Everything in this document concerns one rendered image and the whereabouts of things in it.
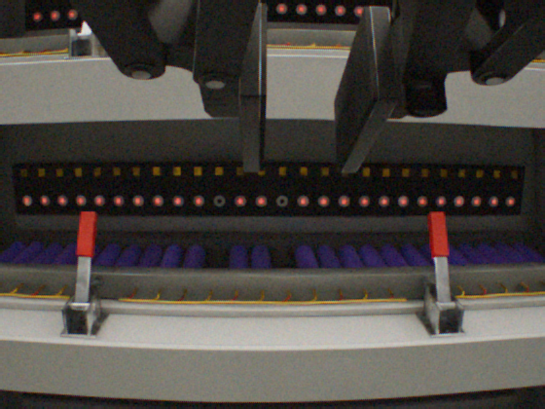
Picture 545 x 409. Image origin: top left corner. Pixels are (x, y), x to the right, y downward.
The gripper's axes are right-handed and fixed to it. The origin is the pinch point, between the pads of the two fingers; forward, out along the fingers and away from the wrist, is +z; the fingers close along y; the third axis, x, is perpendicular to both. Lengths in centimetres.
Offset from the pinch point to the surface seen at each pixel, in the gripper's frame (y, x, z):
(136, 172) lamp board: -13.6, 7.6, 34.0
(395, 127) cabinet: 13.0, 13.6, 36.4
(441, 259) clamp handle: 12.1, -2.5, 22.3
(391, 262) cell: 10.3, -1.6, 30.8
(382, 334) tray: 7.4, -7.9, 22.2
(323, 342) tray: 3.0, -8.3, 21.5
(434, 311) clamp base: 11.1, -6.4, 21.4
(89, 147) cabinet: -19.8, 11.3, 36.7
